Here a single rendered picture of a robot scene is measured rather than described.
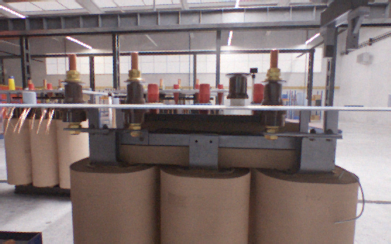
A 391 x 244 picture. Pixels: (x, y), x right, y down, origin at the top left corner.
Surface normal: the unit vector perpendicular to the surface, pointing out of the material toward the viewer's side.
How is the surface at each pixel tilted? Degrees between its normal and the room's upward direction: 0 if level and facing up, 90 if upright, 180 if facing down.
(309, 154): 90
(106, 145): 90
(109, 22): 90
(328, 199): 90
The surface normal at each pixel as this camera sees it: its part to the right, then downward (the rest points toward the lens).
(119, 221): 0.14, 0.08
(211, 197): -0.11, 0.08
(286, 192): -0.43, 0.07
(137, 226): 0.59, 0.07
